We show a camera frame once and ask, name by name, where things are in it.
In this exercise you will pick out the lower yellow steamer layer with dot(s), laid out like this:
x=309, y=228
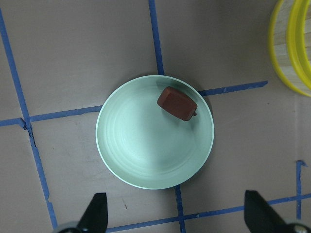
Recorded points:
x=289, y=44

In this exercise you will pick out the light green plate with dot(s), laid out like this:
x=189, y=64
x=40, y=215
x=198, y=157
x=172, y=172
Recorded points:
x=145, y=146

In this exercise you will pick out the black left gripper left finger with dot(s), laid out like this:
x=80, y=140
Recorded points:
x=94, y=219

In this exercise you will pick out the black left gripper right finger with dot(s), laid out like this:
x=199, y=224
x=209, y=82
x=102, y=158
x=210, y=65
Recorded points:
x=259, y=216

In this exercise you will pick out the brown bun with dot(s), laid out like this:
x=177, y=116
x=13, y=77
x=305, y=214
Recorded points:
x=177, y=103

